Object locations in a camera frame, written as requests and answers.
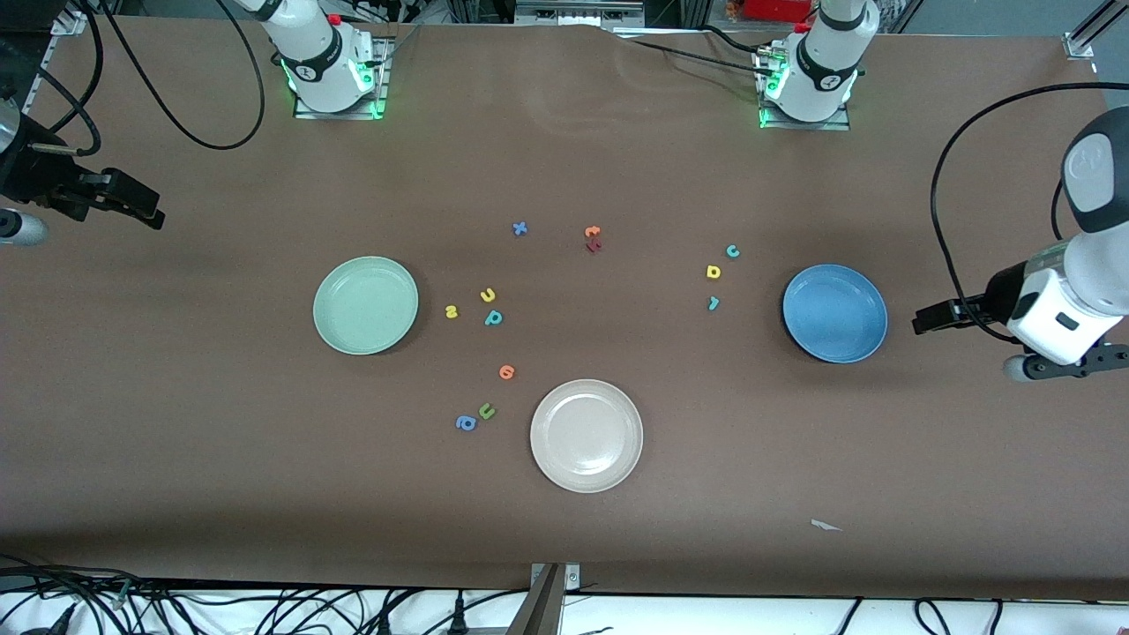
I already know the pale green plate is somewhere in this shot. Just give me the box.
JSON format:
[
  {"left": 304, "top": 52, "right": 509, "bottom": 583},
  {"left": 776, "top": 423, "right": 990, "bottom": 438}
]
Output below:
[{"left": 312, "top": 256, "right": 420, "bottom": 356}]

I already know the thin black base cable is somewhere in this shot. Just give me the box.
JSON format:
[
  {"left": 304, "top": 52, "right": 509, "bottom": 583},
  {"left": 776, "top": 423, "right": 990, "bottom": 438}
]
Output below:
[{"left": 363, "top": 22, "right": 422, "bottom": 70}]

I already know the red box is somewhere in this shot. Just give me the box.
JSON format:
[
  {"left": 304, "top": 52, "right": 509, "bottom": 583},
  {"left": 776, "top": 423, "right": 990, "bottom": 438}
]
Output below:
[{"left": 743, "top": 0, "right": 817, "bottom": 23}]

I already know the looped black floor cable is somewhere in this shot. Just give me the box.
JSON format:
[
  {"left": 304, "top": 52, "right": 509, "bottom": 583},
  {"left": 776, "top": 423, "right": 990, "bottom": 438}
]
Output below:
[{"left": 913, "top": 598, "right": 955, "bottom": 635}]

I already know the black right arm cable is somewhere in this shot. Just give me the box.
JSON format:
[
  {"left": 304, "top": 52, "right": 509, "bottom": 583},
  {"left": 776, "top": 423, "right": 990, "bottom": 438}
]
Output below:
[{"left": 35, "top": 0, "right": 267, "bottom": 158}]

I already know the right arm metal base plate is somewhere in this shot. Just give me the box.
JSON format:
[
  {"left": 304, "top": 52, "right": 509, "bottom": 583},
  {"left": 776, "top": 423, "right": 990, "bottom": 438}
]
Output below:
[{"left": 294, "top": 35, "right": 393, "bottom": 121}]

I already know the long black base cable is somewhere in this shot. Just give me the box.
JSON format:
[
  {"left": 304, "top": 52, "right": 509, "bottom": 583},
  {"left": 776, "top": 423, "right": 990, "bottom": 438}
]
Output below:
[{"left": 628, "top": 38, "right": 775, "bottom": 78}]

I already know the thick black floor cable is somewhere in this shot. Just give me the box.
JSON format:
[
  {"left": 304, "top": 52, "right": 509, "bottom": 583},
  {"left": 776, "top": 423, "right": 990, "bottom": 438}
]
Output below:
[{"left": 0, "top": 564, "right": 133, "bottom": 635}]

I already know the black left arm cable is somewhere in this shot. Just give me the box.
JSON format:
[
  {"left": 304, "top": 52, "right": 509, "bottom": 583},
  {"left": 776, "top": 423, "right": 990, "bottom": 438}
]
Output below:
[{"left": 931, "top": 82, "right": 1129, "bottom": 343}]

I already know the grey metal box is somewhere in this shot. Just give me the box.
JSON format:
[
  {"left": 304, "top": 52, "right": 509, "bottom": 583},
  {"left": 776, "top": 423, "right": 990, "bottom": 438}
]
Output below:
[{"left": 514, "top": 0, "right": 647, "bottom": 27}]

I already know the blue plate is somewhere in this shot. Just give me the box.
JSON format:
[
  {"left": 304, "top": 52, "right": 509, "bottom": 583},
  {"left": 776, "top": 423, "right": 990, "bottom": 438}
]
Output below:
[{"left": 781, "top": 263, "right": 889, "bottom": 364}]

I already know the aluminium frame post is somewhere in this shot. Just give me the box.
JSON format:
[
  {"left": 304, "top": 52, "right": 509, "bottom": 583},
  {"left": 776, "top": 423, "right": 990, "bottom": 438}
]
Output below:
[{"left": 507, "top": 563, "right": 581, "bottom": 635}]

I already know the beige plate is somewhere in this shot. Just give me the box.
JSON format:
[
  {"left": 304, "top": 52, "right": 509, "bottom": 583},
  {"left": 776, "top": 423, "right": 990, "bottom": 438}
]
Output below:
[{"left": 529, "top": 378, "right": 645, "bottom": 494}]

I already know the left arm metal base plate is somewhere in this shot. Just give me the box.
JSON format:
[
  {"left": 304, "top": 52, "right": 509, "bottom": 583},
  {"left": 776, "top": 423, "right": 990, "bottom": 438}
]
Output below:
[{"left": 757, "top": 49, "right": 852, "bottom": 131}]

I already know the aluminium profile bar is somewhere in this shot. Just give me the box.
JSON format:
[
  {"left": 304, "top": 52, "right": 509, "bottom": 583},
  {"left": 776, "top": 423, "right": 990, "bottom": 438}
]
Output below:
[{"left": 1065, "top": 0, "right": 1129, "bottom": 61}]

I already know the short black base cable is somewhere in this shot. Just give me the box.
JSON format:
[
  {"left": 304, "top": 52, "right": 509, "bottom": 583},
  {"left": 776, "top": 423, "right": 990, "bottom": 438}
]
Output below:
[{"left": 701, "top": 24, "right": 770, "bottom": 56}]

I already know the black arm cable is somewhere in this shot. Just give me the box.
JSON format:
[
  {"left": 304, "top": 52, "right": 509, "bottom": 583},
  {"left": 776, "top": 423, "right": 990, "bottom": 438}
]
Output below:
[
  {"left": 931, "top": 82, "right": 1129, "bottom": 343},
  {"left": 35, "top": 0, "right": 267, "bottom": 158}
]

